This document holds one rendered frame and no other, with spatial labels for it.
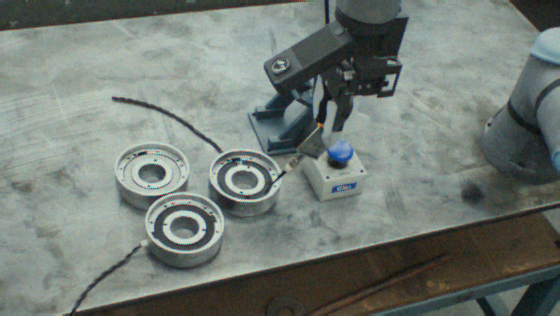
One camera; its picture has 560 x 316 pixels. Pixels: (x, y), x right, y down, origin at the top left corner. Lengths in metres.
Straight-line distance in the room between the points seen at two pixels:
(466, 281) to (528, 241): 0.18
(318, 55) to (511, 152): 0.45
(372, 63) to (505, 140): 0.38
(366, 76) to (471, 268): 0.61
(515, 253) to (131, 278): 0.79
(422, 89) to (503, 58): 0.22
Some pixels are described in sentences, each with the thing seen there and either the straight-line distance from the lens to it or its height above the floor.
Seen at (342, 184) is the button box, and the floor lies 0.83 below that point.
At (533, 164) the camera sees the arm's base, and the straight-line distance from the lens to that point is 1.22.
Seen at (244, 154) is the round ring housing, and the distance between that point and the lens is 1.09.
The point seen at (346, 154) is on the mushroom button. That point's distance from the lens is 1.06.
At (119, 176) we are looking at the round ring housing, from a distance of 1.05.
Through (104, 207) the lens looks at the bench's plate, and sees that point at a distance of 1.05.
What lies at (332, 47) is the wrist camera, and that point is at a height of 1.09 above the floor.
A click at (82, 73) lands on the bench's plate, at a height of 0.80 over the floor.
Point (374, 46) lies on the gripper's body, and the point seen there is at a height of 1.08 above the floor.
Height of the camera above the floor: 1.60
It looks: 44 degrees down
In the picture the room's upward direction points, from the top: 11 degrees clockwise
